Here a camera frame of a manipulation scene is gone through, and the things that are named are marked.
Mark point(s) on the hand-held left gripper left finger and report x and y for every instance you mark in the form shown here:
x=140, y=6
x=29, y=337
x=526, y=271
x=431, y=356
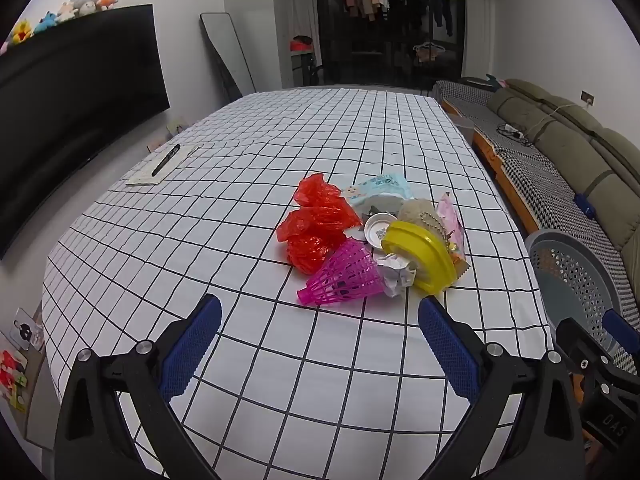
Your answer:
x=192, y=340

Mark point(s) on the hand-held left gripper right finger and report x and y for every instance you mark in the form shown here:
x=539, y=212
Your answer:
x=447, y=350

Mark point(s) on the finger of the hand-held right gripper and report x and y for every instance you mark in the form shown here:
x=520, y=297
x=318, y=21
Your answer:
x=620, y=327
x=575, y=340

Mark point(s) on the grey perforated plastic basket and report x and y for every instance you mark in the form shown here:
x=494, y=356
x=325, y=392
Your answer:
x=575, y=280

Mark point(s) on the white paper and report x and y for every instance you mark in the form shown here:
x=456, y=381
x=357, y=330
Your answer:
x=397, y=277

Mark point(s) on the yellow plastic lid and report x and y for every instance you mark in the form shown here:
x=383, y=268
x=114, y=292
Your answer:
x=425, y=260

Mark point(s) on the pink plastic mesh cone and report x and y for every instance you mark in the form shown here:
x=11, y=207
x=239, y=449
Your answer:
x=345, y=275

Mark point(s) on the pink snack wrapper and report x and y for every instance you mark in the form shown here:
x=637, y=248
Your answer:
x=450, y=215

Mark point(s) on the white jar cap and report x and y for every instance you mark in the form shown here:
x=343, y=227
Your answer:
x=377, y=230

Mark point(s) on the red plastic bag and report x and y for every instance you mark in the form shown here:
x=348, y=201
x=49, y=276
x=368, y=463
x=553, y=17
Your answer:
x=315, y=225

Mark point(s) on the light blue wipes packet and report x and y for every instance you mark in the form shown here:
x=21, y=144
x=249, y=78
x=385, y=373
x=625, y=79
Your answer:
x=385, y=190

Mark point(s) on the small blue case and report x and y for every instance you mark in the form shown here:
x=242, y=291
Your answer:
x=584, y=205

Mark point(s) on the white black-grid tablecloth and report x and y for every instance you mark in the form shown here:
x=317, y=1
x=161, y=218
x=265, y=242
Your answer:
x=250, y=210

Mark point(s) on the white notebook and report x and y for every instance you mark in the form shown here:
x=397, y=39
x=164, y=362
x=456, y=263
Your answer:
x=172, y=162

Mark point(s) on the black pen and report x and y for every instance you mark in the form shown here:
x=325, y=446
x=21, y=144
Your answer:
x=166, y=160

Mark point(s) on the colourful picture card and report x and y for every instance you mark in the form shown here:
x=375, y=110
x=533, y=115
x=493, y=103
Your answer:
x=12, y=380

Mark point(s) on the olive green sofa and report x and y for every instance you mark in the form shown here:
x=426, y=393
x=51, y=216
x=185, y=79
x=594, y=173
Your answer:
x=565, y=130

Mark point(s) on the power strip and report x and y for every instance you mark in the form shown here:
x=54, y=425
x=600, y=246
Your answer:
x=512, y=132

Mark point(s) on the black television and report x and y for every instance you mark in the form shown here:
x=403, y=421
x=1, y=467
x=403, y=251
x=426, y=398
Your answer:
x=75, y=100

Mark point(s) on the dark blue cushion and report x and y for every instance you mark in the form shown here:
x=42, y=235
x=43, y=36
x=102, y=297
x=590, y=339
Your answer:
x=480, y=81

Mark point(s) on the white side table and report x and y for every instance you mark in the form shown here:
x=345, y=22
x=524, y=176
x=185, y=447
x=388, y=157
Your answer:
x=302, y=67

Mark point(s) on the clothes hanger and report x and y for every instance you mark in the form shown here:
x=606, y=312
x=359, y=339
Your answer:
x=429, y=50

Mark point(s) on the red container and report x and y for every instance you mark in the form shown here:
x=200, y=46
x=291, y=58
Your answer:
x=301, y=44

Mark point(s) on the row of plush toys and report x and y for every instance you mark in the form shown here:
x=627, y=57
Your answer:
x=47, y=20

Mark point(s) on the wall socket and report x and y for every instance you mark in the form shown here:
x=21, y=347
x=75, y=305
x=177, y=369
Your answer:
x=588, y=98

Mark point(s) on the leaning wall mirror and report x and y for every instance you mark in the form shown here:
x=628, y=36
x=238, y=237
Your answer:
x=230, y=50

